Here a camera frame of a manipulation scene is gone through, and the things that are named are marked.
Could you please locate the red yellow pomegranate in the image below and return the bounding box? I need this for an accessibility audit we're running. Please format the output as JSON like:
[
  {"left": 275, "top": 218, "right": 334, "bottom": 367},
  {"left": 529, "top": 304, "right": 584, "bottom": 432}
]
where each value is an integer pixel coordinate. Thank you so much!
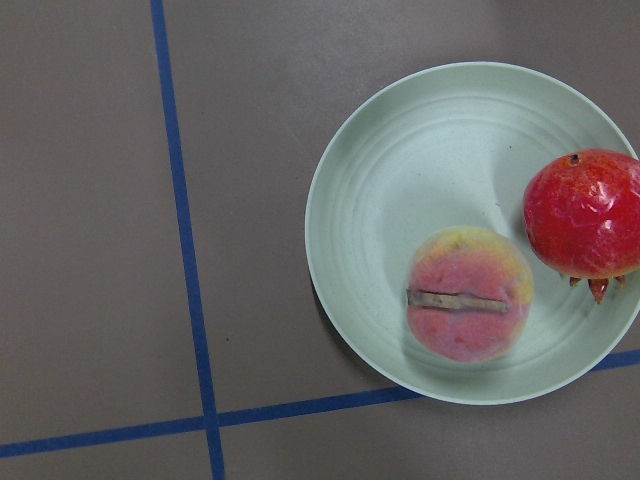
[{"left": 523, "top": 149, "right": 639, "bottom": 303}]

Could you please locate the yellow pink peach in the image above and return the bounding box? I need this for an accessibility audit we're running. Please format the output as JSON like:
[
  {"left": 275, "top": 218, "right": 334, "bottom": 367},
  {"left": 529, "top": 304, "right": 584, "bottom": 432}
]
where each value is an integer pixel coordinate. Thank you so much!
[{"left": 406, "top": 226, "right": 534, "bottom": 363}]

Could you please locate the green plate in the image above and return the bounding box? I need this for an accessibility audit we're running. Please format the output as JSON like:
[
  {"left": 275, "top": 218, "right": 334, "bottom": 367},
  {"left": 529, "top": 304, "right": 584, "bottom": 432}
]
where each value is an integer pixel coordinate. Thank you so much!
[{"left": 305, "top": 62, "right": 639, "bottom": 405}]

